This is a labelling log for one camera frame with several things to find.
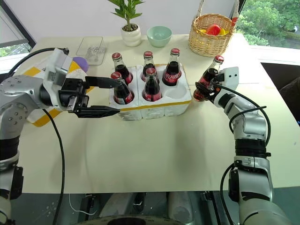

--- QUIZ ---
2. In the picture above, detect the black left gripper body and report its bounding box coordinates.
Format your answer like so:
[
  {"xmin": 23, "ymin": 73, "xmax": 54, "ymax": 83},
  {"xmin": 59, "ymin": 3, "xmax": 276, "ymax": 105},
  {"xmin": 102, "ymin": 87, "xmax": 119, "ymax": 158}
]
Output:
[{"xmin": 58, "ymin": 78, "xmax": 90, "ymax": 113}]

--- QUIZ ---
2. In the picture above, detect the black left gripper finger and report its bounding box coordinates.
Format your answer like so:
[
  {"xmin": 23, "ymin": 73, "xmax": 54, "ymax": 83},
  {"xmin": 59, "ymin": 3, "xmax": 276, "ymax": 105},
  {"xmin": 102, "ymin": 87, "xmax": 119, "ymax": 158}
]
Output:
[
  {"xmin": 85, "ymin": 76, "xmax": 123, "ymax": 90},
  {"xmin": 75, "ymin": 105, "xmax": 121, "ymax": 119}
]

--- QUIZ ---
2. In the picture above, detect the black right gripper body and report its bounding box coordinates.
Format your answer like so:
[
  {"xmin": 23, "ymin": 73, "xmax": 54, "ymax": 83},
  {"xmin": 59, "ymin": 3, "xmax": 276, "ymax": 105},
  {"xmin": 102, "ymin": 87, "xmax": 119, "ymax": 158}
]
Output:
[{"xmin": 209, "ymin": 71, "xmax": 226, "ymax": 103}]

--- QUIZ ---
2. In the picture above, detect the glass cola bottle red cap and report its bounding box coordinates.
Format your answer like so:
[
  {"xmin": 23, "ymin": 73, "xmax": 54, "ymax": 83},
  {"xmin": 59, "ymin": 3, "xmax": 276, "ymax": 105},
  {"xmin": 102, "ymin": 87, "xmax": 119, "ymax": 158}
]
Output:
[
  {"xmin": 112, "ymin": 52, "xmax": 134, "ymax": 85},
  {"xmin": 142, "ymin": 67, "xmax": 163, "ymax": 102},
  {"xmin": 110, "ymin": 71, "xmax": 135, "ymax": 105},
  {"xmin": 141, "ymin": 51, "xmax": 160, "ymax": 83},
  {"xmin": 193, "ymin": 55, "xmax": 225, "ymax": 103},
  {"xmin": 162, "ymin": 48, "xmax": 183, "ymax": 87}
]

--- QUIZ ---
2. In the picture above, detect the white foam crate yellow tape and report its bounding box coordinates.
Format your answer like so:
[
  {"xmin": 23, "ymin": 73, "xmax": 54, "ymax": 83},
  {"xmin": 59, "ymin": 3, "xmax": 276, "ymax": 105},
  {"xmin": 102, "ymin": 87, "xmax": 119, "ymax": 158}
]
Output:
[{"xmin": 108, "ymin": 63, "xmax": 193, "ymax": 121}]

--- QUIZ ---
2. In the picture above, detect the purple round object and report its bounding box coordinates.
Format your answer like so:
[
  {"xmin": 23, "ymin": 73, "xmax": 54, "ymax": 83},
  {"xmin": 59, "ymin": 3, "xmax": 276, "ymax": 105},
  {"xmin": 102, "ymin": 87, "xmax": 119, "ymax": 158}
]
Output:
[{"xmin": 72, "ymin": 56, "xmax": 90, "ymax": 74}]

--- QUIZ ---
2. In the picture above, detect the clear plastic tray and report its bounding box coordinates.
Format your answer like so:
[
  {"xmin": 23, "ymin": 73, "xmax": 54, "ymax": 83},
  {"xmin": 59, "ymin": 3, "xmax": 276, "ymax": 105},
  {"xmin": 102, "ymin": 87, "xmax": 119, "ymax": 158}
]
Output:
[{"xmin": 75, "ymin": 36, "xmax": 107, "ymax": 66}]

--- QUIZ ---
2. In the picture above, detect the woven wicker basket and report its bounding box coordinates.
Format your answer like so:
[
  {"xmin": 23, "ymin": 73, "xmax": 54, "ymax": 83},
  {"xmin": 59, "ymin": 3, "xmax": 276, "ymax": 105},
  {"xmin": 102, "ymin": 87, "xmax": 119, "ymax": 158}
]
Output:
[{"xmin": 187, "ymin": 0, "xmax": 238, "ymax": 58}]

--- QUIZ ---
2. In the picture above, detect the white ribbed plant pot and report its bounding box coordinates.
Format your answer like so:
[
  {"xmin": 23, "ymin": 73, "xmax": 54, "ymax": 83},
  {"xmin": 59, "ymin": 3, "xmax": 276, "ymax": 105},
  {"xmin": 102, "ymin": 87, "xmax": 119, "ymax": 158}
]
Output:
[{"xmin": 120, "ymin": 23, "xmax": 142, "ymax": 48}]

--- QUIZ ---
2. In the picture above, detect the yellow toy fruit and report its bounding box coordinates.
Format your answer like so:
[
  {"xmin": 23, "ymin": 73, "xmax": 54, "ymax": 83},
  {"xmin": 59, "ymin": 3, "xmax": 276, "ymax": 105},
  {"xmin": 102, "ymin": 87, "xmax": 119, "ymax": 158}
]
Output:
[{"xmin": 198, "ymin": 27, "xmax": 232, "ymax": 36}]

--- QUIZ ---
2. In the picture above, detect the red toy fruit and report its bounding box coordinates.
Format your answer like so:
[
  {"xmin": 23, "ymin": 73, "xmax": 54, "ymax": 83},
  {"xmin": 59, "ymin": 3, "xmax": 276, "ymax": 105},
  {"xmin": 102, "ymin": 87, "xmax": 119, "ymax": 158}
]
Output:
[{"xmin": 206, "ymin": 24, "xmax": 222, "ymax": 36}]

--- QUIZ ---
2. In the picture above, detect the mint green bowl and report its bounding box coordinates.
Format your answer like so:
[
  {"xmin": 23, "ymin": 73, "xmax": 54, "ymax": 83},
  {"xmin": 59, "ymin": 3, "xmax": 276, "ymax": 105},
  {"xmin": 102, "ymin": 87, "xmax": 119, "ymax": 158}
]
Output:
[{"xmin": 146, "ymin": 25, "xmax": 173, "ymax": 48}]

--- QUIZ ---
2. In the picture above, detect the dark brown seat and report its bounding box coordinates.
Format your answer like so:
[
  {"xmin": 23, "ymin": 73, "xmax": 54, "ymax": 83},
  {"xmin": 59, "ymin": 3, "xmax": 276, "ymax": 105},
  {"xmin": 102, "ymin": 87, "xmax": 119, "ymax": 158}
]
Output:
[{"xmin": 278, "ymin": 82, "xmax": 300, "ymax": 116}]

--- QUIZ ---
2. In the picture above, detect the green potted plant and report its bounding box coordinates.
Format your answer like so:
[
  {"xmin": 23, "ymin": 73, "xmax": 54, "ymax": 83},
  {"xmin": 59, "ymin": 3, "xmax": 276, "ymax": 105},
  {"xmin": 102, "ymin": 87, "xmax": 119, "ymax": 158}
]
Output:
[{"xmin": 107, "ymin": 0, "xmax": 145, "ymax": 31}]

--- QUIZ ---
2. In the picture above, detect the dark rounded grey shape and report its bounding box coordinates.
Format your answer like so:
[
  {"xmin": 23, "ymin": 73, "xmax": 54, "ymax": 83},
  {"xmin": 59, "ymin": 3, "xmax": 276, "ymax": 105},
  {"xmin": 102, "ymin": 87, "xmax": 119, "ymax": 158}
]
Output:
[{"xmin": 166, "ymin": 191, "xmax": 193, "ymax": 224}]

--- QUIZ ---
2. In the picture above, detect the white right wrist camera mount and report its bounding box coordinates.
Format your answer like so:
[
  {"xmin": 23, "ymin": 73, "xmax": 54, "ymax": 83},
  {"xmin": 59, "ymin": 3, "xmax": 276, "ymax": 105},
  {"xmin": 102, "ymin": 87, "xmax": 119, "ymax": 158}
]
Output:
[{"xmin": 218, "ymin": 66, "xmax": 240, "ymax": 91}]

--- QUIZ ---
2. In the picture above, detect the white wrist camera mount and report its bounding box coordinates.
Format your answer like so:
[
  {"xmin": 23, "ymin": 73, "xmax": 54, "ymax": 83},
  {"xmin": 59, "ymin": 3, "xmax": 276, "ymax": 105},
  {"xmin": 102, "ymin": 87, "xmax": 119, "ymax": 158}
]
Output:
[
  {"xmin": 43, "ymin": 48, "xmax": 74, "ymax": 111},
  {"xmin": 218, "ymin": 66, "xmax": 240, "ymax": 91}
]

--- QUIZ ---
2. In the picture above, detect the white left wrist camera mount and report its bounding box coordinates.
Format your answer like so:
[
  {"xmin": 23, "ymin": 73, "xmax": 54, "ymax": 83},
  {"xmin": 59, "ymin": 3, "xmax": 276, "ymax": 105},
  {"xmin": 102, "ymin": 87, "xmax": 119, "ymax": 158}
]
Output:
[{"xmin": 43, "ymin": 48, "xmax": 74, "ymax": 111}]

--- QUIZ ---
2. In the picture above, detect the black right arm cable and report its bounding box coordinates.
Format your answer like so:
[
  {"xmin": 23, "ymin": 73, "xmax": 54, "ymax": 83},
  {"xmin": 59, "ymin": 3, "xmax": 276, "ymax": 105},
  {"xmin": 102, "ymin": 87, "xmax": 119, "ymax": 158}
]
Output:
[
  {"xmin": 212, "ymin": 84, "xmax": 272, "ymax": 147},
  {"xmin": 219, "ymin": 162, "xmax": 236, "ymax": 225}
]

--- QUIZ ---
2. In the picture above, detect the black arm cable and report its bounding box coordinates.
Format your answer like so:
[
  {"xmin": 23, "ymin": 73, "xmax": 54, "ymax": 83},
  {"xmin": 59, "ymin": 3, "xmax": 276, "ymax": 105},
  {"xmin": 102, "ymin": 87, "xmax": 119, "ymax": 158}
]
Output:
[
  {"xmin": 212, "ymin": 84, "xmax": 272, "ymax": 147},
  {"xmin": 219, "ymin": 162, "xmax": 236, "ymax": 225},
  {"xmin": 42, "ymin": 108, "xmax": 66, "ymax": 225},
  {"xmin": 0, "ymin": 47, "xmax": 70, "ymax": 78}
]

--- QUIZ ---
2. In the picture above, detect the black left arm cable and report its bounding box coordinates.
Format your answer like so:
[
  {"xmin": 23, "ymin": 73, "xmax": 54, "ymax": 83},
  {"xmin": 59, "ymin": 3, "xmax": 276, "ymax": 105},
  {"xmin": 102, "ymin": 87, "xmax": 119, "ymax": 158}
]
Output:
[
  {"xmin": 42, "ymin": 108, "xmax": 66, "ymax": 225},
  {"xmin": 0, "ymin": 47, "xmax": 70, "ymax": 78}
]

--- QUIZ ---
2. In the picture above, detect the dark window frame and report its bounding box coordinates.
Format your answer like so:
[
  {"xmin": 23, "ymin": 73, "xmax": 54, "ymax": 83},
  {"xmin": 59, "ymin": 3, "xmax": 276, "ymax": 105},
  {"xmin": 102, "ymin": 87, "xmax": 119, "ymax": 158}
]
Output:
[{"xmin": 0, "ymin": 0, "xmax": 37, "ymax": 49}]

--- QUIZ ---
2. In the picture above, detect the thin white wire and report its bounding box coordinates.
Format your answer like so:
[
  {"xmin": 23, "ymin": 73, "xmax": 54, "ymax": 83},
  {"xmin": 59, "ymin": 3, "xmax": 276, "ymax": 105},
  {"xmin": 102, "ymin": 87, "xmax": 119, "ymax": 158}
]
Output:
[{"xmin": 68, "ymin": 193, "xmax": 98, "ymax": 217}]

